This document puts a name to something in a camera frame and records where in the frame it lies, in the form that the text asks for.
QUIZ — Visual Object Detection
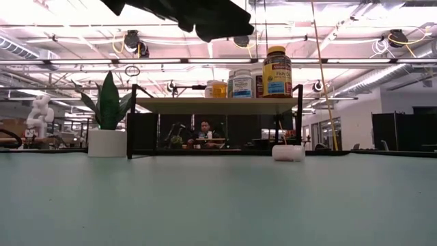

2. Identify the person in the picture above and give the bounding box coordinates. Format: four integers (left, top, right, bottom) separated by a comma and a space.
186, 119, 226, 150

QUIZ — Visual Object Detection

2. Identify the green plant in white pot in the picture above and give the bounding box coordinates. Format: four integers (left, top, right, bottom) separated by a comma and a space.
71, 70, 134, 159

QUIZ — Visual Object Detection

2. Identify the wooden shelf black metal frame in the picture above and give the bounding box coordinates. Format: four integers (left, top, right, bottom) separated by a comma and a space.
126, 83, 305, 160

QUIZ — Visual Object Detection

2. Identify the large white pill bottle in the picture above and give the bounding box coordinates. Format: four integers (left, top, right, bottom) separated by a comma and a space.
251, 63, 266, 99

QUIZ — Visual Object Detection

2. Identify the clear gummies bottle green label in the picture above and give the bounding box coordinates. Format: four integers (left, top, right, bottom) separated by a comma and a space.
227, 70, 235, 99

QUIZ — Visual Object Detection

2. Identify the green table mat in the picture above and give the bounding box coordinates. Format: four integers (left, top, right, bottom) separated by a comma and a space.
0, 152, 437, 246

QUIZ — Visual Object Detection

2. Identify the fish oil bottle yellow cap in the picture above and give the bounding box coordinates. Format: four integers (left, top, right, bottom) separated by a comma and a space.
262, 45, 294, 99

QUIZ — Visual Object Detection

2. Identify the black partition panel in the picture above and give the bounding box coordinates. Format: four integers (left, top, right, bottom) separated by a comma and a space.
371, 112, 437, 153

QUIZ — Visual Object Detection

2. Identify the orange pill vial white cap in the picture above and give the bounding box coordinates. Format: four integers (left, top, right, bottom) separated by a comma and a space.
212, 81, 228, 99

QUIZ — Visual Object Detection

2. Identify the yellow hanging cable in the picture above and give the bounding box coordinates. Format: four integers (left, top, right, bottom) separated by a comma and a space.
310, 0, 339, 151

